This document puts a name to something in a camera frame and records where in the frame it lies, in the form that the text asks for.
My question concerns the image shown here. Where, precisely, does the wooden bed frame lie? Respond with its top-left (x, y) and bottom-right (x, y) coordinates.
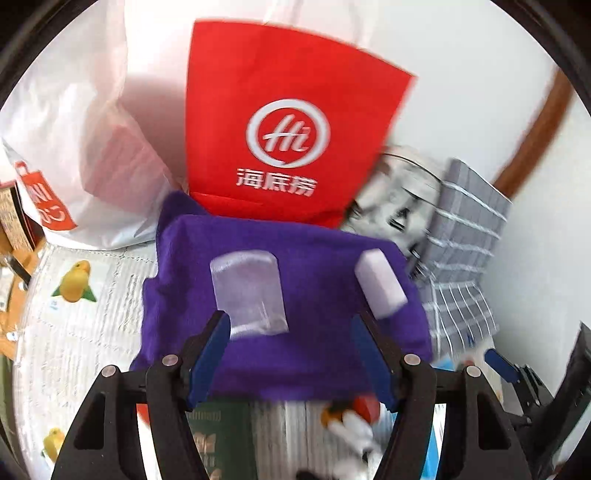
top-left (0, 222), bottom-right (35, 365)

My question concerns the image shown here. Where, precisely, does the purple towel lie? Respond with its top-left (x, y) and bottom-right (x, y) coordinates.
top-left (129, 190), bottom-right (435, 402)

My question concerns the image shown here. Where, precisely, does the white plastic bag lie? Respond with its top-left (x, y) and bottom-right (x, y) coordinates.
top-left (0, 0), bottom-right (190, 250)

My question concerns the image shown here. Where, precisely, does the grey checked cloth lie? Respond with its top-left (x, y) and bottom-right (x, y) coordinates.
top-left (409, 158), bottom-right (513, 347)

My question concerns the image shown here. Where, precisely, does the white plush toy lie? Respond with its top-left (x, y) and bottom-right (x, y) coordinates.
top-left (322, 401), bottom-right (384, 480)

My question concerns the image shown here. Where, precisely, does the grey fabric bag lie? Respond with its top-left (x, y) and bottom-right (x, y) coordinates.
top-left (342, 145), bottom-right (446, 278)

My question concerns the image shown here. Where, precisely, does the red paper bag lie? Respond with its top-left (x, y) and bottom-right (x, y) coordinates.
top-left (185, 0), bottom-right (419, 229)

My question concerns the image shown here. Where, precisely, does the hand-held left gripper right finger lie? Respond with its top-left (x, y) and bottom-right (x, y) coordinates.
top-left (351, 309), bottom-right (532, 480)

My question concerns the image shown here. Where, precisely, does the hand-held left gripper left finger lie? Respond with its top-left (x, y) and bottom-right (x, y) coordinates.
top-left (51, 311), bottom-right (232, 480)

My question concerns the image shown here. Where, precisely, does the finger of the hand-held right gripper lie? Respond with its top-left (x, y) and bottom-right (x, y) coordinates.
top-left (484, 348), bottom-right (552, 416)

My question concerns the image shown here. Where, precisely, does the clear plastic cup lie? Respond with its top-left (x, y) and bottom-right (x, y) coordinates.
top-left (210, 250), bottom-right (289, 340)

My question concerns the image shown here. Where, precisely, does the dark green booklet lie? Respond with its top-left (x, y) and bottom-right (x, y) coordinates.
top-left (187, 399), bottom-right (259, 480)

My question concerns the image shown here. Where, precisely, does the brown wooden door frame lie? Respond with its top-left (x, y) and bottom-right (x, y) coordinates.
top-left (492, 69), bottom-right (575, 199)

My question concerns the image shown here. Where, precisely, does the small brown printed bag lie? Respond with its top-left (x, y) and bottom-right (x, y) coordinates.
top-left (0, 180), bottom-right (44, 247)

